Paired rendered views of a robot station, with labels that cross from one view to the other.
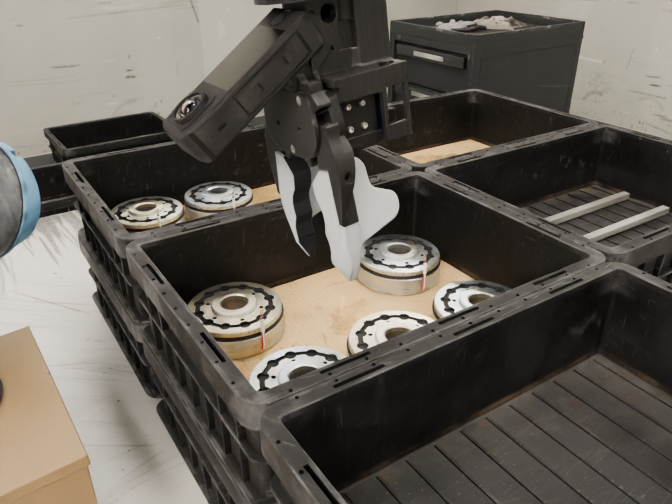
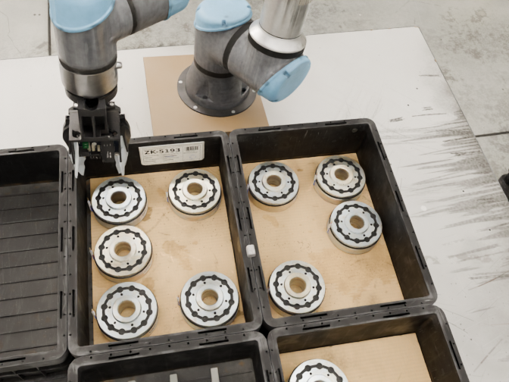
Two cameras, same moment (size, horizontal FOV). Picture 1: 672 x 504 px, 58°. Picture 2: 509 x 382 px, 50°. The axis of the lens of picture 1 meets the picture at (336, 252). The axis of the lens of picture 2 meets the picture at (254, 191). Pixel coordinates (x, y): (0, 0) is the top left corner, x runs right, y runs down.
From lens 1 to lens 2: 1.05 m
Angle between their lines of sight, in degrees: 74
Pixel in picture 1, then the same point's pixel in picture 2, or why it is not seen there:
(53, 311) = not seen: hidden behind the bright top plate
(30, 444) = (173, 123)
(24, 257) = (420, 149)
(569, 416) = (43, 311)
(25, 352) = (244, 125)
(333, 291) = (208, 258)
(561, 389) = not seen: hidden behind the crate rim
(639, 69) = not seen: outside the picture
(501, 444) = (51, 270)
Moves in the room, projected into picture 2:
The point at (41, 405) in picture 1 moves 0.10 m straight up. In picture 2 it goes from (197, 127) to (197, 98)
